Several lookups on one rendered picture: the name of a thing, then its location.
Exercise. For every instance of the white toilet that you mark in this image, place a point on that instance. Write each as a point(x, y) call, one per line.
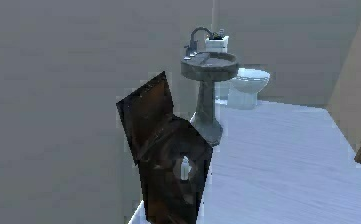
point(246, 86)

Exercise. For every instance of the dark brown open bin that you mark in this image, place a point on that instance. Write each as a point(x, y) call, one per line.
point(154, 133)

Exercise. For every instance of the white bottle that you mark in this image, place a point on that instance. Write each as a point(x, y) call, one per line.
point(185, 168)

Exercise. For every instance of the grey sink faucet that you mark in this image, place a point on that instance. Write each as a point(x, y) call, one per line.
point(194, 40)

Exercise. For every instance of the grey pedestal sink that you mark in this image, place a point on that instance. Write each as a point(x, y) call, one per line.
point(208, 86)

